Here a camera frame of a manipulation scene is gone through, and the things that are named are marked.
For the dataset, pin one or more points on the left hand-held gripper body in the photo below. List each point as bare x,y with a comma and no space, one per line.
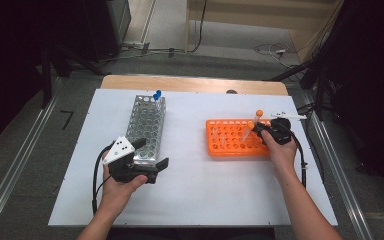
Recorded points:
126,170

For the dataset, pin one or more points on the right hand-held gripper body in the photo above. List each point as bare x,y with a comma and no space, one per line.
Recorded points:
280,131

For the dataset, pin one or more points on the orange-capped test tube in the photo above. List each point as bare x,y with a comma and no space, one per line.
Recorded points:
259,113
250,125

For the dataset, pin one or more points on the metal test tube rack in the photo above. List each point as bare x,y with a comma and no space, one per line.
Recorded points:
145,126

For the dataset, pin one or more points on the orange test tube rack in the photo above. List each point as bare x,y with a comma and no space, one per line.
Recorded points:
233,151

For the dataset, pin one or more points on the clear test tube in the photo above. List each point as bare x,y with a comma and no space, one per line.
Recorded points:
223,140
215,133

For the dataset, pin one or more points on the person's right hand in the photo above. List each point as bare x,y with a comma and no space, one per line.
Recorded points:
281,156

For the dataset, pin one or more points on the person's left hand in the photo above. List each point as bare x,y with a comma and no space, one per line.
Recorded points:
116,195

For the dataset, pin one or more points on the white board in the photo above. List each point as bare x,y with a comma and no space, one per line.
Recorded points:
193,193

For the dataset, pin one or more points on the dark round table grommet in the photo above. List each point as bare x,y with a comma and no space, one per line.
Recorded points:
231,91

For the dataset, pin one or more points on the black stand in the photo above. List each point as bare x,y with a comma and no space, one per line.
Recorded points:
320,93
46,76

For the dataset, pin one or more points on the wooden table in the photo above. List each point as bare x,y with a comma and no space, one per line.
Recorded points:
180,83

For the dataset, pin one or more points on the dark curtain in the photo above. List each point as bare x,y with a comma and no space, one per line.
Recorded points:
13,50
373,83

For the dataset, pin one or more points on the light wooden furniture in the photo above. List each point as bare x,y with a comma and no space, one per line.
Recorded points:
263,16

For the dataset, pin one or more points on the grey cabinet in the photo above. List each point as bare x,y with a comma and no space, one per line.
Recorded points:
120,16

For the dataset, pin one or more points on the metal floor rail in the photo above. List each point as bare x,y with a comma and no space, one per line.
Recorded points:
333,146
16,163

